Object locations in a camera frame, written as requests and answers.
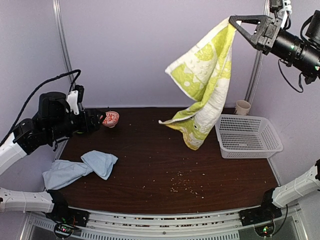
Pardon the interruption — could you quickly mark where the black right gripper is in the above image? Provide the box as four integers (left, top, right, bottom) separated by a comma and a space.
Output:
224, 13, 320, 76

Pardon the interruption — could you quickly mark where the green white patterned towel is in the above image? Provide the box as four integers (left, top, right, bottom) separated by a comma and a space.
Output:
159, 18, 236, 151

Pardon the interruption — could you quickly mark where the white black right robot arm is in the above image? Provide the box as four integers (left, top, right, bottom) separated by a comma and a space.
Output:
229, 10, 320, 226

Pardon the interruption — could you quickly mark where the red white patterned bowl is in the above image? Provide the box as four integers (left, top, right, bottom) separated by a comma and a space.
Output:
102, 111, 120, 128

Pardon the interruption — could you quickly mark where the light blue towel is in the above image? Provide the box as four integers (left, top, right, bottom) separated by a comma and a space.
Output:
42, 150, 118, 190

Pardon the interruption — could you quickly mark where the beige cup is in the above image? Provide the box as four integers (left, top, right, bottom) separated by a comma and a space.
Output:
235, 99, 251, 116

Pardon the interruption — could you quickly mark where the white perforated plastic basket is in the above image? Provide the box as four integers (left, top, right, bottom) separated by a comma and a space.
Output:
215, 114, 284, 159

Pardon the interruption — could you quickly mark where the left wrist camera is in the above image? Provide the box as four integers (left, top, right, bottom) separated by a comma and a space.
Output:
66, 85, 85, 115

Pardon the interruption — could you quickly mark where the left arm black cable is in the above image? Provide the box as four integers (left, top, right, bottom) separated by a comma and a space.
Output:
0, 69, 82, 146

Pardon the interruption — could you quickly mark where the right aluminium frame post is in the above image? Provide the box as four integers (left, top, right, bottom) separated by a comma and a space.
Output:
244, 0, 273, 103

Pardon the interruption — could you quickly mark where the aluminium frame post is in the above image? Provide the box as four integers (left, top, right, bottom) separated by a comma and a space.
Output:
244, 0, 273, 103
51, 0, 83, 110

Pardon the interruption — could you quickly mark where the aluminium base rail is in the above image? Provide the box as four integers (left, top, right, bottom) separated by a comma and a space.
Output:
19, 196, 308, 240

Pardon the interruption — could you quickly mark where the left aluminium frame post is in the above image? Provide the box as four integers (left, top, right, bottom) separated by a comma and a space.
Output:
51, 0, 83, 110

